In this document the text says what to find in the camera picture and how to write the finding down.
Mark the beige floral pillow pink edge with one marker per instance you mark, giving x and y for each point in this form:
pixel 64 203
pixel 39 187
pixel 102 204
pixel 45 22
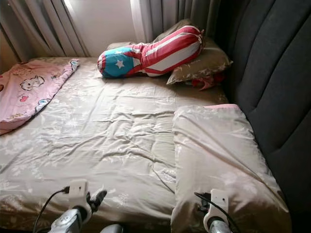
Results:
pixel 223 155

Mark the striped star bolster pillow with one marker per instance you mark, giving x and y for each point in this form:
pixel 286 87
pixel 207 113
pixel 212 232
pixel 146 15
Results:
pixel 158 52

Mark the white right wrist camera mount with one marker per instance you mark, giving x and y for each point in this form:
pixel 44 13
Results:
pixel 218 203

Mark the beige floral bed sheet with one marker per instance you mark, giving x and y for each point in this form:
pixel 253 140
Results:
pixel 102 136

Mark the dark grey padded headboard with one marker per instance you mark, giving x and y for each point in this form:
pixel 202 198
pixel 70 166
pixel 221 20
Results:
pixel 272 73

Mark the pink cartoon print blanket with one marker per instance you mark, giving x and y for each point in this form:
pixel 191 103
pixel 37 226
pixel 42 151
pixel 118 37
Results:
pixel 29 90

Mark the red cloth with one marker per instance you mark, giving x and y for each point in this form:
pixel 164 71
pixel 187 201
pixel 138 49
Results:
pixel 206 82

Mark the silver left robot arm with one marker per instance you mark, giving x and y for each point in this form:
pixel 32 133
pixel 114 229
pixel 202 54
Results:
pixel 68 223

